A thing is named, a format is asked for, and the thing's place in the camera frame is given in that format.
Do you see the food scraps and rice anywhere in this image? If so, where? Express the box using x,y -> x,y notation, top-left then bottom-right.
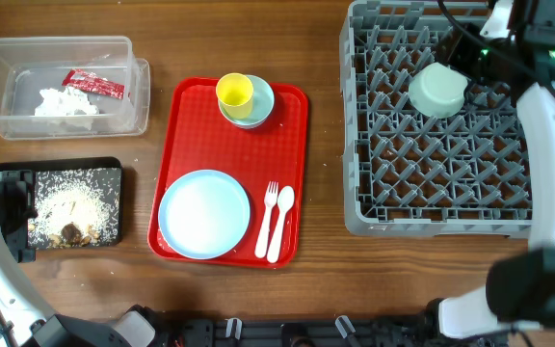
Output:
27,168 -> 121,250

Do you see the mint green bowl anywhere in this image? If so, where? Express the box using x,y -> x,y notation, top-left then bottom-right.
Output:
408,63 -> 468,119

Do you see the white napkin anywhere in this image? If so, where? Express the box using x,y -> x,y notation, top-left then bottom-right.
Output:
34,87 -> 99,117

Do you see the red snack wrapper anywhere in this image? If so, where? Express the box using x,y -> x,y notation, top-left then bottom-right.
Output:
62,69 -> 125,99

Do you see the light blue plate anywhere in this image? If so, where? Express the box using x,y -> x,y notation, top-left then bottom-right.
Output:
158,170 -> 251,260

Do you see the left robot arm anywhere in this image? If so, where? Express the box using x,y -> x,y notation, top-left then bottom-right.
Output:
0,167 -> 172,346

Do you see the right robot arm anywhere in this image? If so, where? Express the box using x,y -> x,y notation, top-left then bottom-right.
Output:
437,1 -> 555,340

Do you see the black food waste tray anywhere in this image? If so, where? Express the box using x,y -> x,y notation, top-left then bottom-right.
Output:
0,156 -> 125,252

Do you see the clear plastic waste bin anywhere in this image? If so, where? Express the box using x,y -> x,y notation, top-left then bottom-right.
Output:
0,36 -> 150,140

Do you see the grey dishwasher rack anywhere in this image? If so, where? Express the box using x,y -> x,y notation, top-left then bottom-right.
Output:
339,1 -> 533,240

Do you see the red serving tray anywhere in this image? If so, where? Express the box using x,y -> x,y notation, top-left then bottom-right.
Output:
147,77 -> 308,269

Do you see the light blue small bowl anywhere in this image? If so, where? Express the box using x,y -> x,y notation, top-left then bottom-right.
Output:
218,74 -> 275,129

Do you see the yellow plastic cup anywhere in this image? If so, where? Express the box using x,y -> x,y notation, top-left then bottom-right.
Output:
216,72 -> 254,120

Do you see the white plastic spoon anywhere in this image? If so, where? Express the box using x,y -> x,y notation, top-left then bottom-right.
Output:
267,186 -> 295,263

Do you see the white plastic fork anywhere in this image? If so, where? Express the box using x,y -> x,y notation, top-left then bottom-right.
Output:
254,181 -> 278,258

